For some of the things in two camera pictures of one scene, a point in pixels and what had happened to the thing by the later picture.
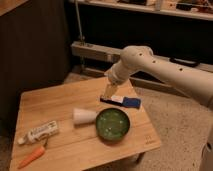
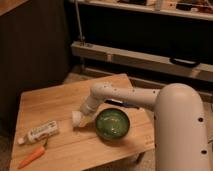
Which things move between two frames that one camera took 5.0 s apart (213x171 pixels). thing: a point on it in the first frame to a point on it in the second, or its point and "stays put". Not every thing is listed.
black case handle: x=185 y=62 stays put
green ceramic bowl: x=112 y=124 stays put
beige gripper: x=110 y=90 to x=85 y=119
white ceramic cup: x=82 y=116 stays put
